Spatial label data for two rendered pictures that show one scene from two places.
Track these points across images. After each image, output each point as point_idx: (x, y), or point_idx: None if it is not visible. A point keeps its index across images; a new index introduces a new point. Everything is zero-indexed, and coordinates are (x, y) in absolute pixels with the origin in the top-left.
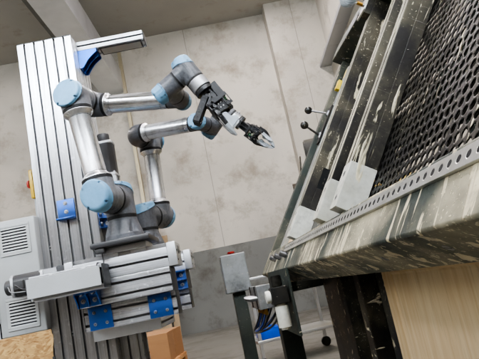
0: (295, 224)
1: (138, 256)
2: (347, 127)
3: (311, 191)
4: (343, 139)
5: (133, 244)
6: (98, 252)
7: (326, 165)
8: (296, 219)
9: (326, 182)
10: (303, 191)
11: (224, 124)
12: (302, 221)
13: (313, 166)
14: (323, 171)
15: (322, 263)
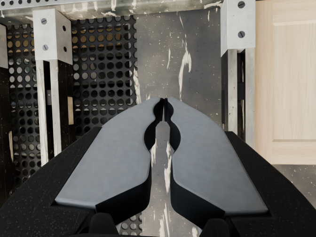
0: (225, 16)
1: None
2: (53, 130)
3: (225, 79)
4: (52, 114)
5: None
6: None
7: (223, 128)
8: (226, 25)
9: (49, 57)
10: (252, 77)
11: (121, 133)
12: (224, 29)
13: (234, 122)
14: (224, 118)
15: None
